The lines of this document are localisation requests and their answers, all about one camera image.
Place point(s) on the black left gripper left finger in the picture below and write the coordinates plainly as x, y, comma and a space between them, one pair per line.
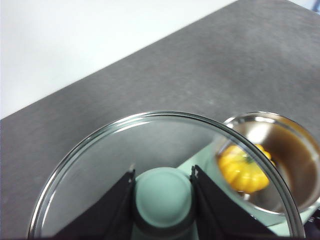
107, 212

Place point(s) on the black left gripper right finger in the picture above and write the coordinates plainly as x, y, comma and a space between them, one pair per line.
220, 212

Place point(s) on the yellow toy pumpkin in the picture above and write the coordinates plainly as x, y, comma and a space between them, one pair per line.
245, 177

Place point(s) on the glass lid with green knob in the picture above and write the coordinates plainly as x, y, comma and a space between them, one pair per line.
162, 197

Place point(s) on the mint green breakfast machine base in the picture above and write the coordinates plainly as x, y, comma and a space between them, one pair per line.
197, 160

